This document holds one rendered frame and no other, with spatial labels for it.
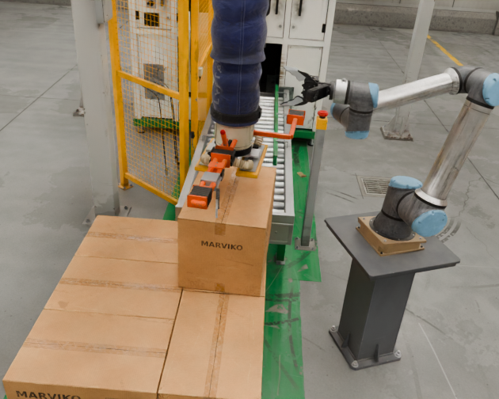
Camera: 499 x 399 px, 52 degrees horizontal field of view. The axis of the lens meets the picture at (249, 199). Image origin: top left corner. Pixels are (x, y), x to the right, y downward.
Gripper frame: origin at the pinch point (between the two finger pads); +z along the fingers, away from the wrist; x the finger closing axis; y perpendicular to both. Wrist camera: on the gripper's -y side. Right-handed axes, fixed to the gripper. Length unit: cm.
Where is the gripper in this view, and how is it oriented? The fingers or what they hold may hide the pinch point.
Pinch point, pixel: (280, 86)
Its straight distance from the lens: 201.0
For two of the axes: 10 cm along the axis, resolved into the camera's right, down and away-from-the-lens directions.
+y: 1.7, -4.9, 8.5
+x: 0.6, -8.6, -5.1
